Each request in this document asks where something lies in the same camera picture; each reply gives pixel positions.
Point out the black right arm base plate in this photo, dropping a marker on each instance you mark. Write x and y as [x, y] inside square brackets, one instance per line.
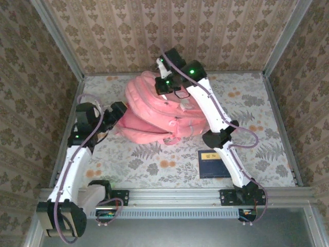
[226, 196]

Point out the floral patterned tablecloth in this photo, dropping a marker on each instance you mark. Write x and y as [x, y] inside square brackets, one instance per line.
[167, 175]

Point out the aluminium side rail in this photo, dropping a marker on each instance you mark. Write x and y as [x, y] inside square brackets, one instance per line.
[74, 97]
[274, 103]

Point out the navy book with yellow label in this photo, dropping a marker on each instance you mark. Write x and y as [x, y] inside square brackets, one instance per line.
[210, 164]

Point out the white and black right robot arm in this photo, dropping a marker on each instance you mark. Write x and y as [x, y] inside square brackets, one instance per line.
[205, 103]

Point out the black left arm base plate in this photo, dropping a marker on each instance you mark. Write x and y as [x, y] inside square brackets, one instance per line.
[123, 198]

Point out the aluminium mounting rail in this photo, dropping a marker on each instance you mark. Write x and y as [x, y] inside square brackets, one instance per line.
[174, 195]

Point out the aluminium frame post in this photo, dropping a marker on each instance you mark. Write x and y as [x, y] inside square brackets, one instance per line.
[285, 38]
[59, 38]

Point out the pink school backpack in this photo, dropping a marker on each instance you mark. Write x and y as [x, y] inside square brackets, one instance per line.
[154, 115]

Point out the grey metal panel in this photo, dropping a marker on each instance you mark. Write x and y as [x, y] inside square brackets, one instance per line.
[167, 234]

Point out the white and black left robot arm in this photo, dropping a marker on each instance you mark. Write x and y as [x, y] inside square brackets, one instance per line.
[74, 167]

